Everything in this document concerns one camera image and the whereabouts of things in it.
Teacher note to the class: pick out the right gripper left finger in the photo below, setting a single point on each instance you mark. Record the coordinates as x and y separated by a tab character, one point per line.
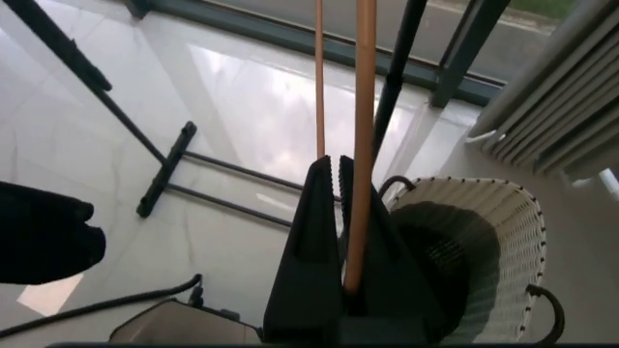
304	290

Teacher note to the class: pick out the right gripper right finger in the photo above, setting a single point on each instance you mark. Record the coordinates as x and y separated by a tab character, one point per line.
401	290

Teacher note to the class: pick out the pink clothes hanger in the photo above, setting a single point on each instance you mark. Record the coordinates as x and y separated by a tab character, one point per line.
363	121

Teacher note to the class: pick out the black garment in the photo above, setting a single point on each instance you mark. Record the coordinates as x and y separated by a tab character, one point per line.
43	232

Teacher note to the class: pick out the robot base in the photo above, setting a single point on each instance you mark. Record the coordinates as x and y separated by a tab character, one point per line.
184	324

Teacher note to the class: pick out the white laundry basket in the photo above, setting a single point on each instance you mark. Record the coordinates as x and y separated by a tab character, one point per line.
512	232

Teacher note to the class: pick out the black clothes rack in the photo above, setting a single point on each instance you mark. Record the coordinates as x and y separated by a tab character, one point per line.
167	169

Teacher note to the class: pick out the window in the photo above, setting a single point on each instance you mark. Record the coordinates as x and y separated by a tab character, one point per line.
290	38

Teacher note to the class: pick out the beige curtain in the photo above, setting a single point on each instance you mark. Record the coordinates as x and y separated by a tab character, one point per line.
570	96

